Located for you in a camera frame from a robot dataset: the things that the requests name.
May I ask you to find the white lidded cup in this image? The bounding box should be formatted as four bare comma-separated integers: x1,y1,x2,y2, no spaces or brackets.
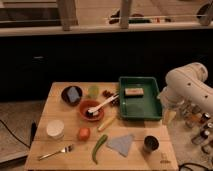
46,120,64,139

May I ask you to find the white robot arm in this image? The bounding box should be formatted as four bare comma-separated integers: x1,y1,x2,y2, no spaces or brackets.
158,62,213,125

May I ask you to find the black cable left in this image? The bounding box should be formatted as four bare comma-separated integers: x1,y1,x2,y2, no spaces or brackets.
0,119,38,149

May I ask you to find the tan sponge block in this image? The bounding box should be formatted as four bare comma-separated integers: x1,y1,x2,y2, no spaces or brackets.
124,88,144,97

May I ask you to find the metal cup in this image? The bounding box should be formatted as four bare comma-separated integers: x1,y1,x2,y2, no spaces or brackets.
143,136,159,153

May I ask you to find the silver fork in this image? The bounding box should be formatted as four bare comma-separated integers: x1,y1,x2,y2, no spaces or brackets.
37,144,74,161

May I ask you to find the spice bottle rack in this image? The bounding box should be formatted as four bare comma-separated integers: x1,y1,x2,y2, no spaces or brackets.
180,101,213,150

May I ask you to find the brown dried fruit pile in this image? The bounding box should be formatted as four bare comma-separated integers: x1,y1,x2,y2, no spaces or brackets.
102,90,113,98

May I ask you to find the green chili pepper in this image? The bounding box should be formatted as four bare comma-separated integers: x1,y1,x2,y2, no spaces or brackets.
92,134,108,164

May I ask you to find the orange bowl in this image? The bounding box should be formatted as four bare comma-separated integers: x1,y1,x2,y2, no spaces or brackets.
79,100,104,122

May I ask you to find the orange tomato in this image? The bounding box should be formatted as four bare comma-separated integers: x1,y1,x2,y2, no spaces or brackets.
77,128,90,141

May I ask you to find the black cable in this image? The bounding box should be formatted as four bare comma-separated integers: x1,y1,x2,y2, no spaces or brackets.
177,162,213,171
0,119,38,149

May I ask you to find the green plastic cup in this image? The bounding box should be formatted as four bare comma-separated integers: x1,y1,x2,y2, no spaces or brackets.
88,85,99,99

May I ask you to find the blue sponge in bowl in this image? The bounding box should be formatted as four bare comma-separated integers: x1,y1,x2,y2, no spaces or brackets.
67,87,80,102

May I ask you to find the dark bowl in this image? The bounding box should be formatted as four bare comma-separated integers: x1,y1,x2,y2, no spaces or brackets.
61,86,82,106

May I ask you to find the green plastic tray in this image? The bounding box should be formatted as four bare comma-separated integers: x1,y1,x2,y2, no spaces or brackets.
119,76,162,121

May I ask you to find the blue-grey towel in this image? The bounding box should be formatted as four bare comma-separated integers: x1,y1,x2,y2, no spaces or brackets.
106,134,134,157

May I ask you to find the black cable bottom right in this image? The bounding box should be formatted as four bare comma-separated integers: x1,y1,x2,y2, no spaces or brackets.
177,162,213,171

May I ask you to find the yellow corn stick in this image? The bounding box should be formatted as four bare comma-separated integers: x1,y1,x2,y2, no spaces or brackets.
97,116,116,132

